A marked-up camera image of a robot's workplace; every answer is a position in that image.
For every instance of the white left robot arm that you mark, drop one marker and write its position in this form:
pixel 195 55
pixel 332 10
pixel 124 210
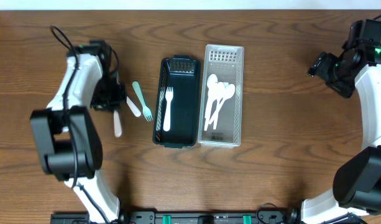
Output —
pixel 66 139

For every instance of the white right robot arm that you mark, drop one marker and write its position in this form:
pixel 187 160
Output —
pixel 356 189

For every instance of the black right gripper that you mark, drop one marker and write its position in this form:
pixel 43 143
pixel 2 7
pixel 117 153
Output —
pixel 321 66

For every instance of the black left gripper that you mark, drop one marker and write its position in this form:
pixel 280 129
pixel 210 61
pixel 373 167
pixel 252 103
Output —
pixel 115 102

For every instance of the white thick-handled spoon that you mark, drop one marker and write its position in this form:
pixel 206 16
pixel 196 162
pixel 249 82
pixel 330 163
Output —
pixel 117 124

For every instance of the clear plastic basket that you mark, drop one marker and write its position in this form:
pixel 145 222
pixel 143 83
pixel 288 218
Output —
pixel 227 63

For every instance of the white thin spoon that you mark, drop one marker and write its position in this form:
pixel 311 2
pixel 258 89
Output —
pixel 217 92
pixel 211 81
pixel 226 91

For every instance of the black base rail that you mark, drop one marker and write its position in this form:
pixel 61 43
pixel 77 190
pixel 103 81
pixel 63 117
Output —
pixel 262 215

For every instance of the white fork long handle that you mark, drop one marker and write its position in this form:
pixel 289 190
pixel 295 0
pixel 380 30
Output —
pixel 134 109

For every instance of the mint green plastic fork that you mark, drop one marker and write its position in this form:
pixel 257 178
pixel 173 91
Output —
pixel 145 109

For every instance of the dark green plastic basket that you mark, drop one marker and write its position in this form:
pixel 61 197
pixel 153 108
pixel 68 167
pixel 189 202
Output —
pixel 183 74

